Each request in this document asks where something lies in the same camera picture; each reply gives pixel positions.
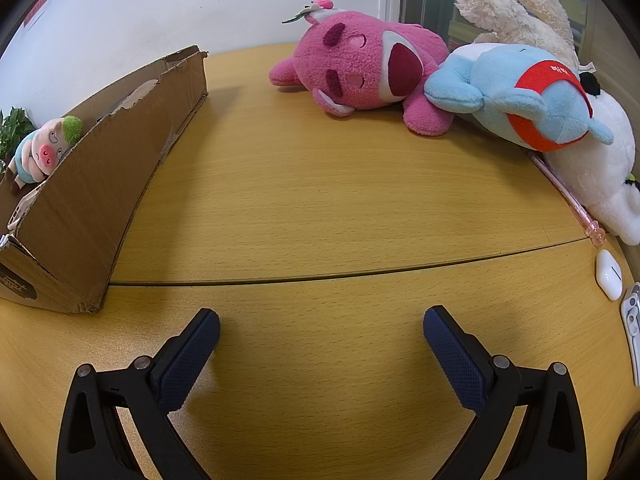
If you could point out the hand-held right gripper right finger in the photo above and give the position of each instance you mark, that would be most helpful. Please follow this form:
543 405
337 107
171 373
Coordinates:
457 360

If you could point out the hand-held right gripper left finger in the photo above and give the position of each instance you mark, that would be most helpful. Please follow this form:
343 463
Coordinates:
187 360

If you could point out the white clear phone case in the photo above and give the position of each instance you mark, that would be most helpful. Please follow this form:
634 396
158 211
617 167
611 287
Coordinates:
632 320

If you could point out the brown cardboard box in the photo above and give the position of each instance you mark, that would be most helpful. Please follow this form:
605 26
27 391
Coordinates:
100 185

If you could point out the wooden desktop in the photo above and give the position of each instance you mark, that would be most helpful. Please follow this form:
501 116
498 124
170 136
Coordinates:
325 210

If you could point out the white earbuds case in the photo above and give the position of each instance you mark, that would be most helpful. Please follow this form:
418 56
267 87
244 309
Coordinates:
608 272

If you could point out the pink pen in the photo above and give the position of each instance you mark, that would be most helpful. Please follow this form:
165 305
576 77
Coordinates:
575 205

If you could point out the beige flat object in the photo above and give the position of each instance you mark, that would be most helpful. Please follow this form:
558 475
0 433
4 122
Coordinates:
22 207

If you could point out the white plush toy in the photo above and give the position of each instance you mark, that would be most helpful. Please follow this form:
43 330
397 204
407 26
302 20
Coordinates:
595 160

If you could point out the pig plush toy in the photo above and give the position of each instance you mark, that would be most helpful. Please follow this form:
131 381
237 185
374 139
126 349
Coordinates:
45 150

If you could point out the light blue plush toy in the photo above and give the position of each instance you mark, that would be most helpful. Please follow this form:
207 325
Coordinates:
500 90

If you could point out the green leafy plant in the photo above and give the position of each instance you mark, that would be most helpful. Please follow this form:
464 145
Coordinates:
12 127

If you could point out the pink bear plush toy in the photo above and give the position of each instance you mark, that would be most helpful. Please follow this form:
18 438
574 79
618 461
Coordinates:
360 60

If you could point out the cream rabbit plush toy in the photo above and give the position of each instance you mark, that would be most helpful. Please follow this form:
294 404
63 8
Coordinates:
505 15

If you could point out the red wall sign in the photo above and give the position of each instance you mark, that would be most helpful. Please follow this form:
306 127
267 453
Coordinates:
36 10

